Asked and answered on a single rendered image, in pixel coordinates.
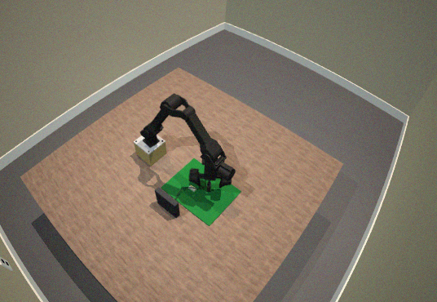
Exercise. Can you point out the green circuit board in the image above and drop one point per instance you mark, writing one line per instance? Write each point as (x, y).
(207, 206)

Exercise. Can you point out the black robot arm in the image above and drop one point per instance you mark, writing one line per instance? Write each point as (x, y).
(210, 148)

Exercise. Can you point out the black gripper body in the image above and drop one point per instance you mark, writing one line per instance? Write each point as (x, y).
(193, 176)

